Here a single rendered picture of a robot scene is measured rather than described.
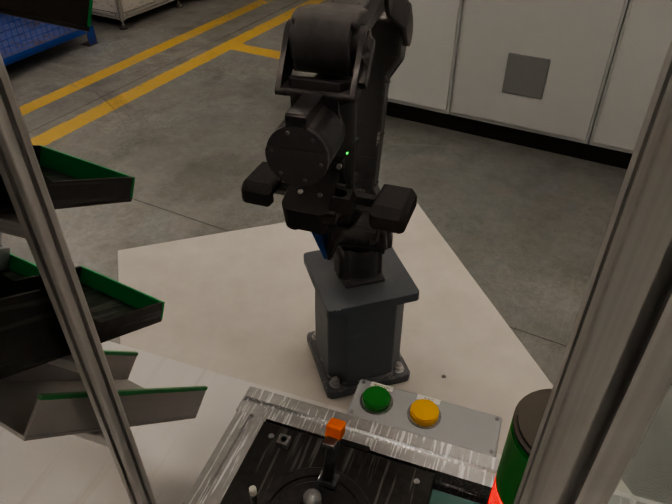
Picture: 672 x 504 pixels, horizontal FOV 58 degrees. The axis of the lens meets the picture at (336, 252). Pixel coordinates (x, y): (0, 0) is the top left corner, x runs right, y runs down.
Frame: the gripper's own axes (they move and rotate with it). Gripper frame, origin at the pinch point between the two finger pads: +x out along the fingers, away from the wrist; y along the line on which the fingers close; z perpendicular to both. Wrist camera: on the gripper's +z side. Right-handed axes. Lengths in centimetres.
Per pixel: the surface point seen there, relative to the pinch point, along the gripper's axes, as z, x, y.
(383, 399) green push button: -1.8, 28.2, 7.5
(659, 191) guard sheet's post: 37, -32, 23
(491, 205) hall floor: -212, 122, 8
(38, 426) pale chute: 29.1, 7.1, -18.2
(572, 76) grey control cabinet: -275, 75, 33
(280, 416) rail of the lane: 5.0, 29.5, -5.5
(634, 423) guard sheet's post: 36.6, -22.4, 25.1
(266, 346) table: -15.0, 39.3, -17.7
